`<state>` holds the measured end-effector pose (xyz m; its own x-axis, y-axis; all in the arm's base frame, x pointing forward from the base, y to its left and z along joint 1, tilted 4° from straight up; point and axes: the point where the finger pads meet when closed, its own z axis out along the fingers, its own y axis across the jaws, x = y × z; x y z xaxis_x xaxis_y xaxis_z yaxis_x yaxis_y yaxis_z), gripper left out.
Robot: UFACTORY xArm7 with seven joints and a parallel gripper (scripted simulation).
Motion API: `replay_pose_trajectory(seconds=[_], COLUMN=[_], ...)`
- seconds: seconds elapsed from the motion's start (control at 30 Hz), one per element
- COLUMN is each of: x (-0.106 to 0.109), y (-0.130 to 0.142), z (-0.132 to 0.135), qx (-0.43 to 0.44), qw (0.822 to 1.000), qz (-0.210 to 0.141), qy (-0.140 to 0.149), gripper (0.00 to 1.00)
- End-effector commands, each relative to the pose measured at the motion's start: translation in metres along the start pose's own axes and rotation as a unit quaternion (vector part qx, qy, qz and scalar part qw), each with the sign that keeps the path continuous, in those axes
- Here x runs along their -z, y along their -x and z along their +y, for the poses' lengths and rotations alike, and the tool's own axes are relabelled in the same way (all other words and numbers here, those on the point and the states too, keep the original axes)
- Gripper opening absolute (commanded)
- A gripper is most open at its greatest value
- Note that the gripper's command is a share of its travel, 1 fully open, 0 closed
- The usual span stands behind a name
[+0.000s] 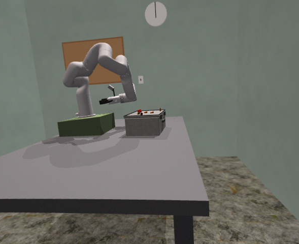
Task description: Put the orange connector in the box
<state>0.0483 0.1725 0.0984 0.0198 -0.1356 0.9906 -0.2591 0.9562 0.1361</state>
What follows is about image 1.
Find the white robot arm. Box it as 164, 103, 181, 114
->
63, 43, 137, 118

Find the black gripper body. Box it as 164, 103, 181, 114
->
107, 94, 121, 105

